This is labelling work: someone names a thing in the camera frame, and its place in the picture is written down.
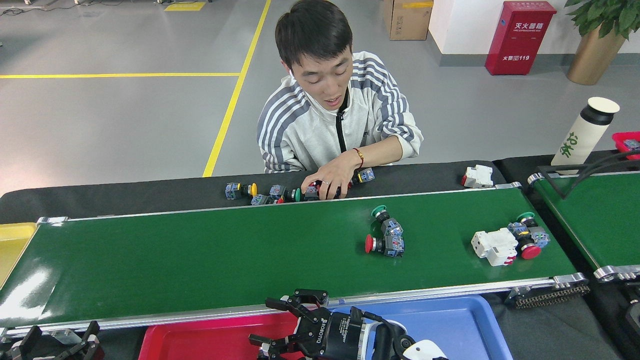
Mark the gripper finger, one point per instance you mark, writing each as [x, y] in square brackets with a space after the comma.
[91, 347]
[26, 347]

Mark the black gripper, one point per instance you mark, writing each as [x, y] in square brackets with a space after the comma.
[335, 335]

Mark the white circuit breaker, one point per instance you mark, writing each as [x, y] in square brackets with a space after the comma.
[477, 176]
[492, 245]

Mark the person's left forearm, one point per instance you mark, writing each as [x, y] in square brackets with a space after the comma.
[382, 152]

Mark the red plastic tray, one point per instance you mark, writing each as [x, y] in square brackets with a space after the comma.
[200, 340]

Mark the yellow plastic tray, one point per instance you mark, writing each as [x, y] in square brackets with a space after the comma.
[12, 245]

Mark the long green conveyor belt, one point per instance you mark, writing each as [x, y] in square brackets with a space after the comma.
[200, 260]

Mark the blue plastic tray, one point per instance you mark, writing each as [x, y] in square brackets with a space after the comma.
[460, 330]

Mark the green feeder conveyor belt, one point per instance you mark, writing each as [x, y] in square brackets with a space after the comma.
[600, 220]

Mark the black conveyor motor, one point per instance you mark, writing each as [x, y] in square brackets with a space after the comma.
[635, 320]

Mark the person's left hand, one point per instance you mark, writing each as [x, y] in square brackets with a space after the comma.
[335, 177]

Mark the person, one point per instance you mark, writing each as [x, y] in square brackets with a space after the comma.
[310, 125]

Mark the cardboard box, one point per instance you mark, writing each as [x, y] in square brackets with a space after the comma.
[407, 20]

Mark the white bottle with black lid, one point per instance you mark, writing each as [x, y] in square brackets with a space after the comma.
[580, 135]

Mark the red fire extinguisher cabinet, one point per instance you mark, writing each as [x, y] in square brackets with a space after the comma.
[520, 40]

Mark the small red parts bin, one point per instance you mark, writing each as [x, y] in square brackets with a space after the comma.
[619, 142]

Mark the green plant in gold pot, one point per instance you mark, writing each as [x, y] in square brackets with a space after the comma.
[595, 60]

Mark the black guide frame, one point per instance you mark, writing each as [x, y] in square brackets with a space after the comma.
[551, 186]

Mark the blue switch contact block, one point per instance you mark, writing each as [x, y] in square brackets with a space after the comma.
[632, 144]

